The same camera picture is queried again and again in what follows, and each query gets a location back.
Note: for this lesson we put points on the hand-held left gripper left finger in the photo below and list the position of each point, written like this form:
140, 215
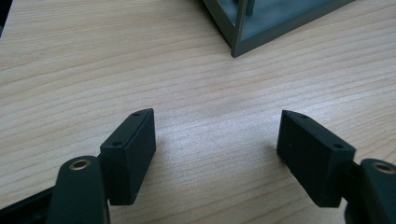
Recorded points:
129, 161

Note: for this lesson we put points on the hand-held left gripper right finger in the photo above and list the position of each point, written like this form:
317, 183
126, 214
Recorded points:
314, 161

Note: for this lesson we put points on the grey metal frame rack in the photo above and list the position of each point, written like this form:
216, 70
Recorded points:
264, 21

